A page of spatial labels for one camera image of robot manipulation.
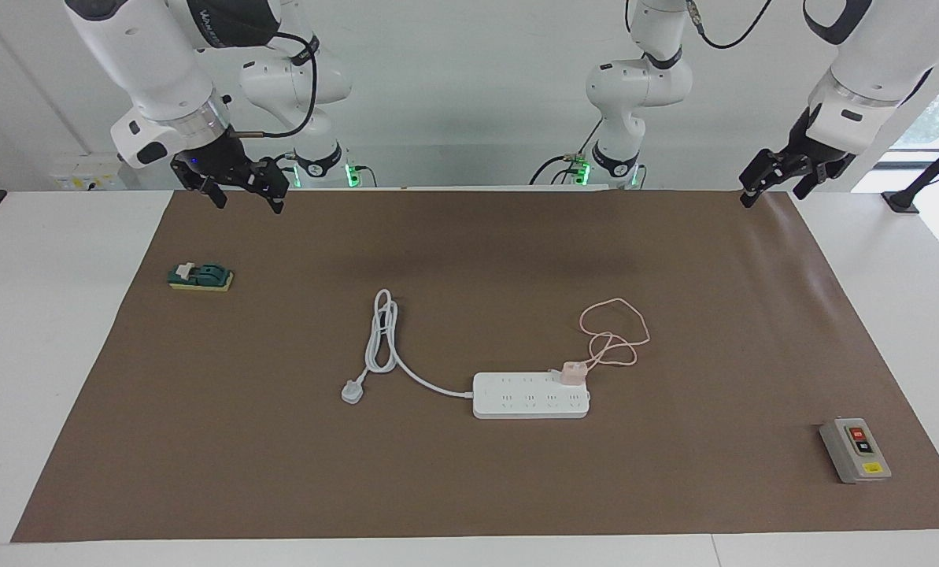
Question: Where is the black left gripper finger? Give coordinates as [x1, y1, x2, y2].
[790, 161, 826, 200]
[738, 148, 789, 209]

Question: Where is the pink charging cable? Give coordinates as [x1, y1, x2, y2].
[578, 297, 652, 372]

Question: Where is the white power strip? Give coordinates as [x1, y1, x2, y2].
[472, 372, 592, 420]

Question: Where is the black stand with slanted pole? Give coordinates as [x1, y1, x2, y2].
[882, 126, 939, 215]

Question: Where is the brown table mat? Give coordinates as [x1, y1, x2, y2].
[10, 187, 939, 544]

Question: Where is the green knife switch yellow base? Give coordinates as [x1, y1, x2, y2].
[168, 262, 235, 293]

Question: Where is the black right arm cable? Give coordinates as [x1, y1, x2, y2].
[229, 31, 322, 141]

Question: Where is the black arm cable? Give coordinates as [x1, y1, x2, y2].
[684, 0, 778, 50]
[229, 31, 322, 141]

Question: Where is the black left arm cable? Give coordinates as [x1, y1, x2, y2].
[684, 0, 778, 50]

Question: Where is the white wall outlet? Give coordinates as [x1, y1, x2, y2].
[50, 161, 128, 191]

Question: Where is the black base cable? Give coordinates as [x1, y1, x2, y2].
[528, 122, 605, 187]

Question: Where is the white power cord with plug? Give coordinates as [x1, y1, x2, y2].
[341, 289, 476, 406]

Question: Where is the grey on-off switch box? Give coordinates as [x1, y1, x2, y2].
[819, 417, 893, 484]

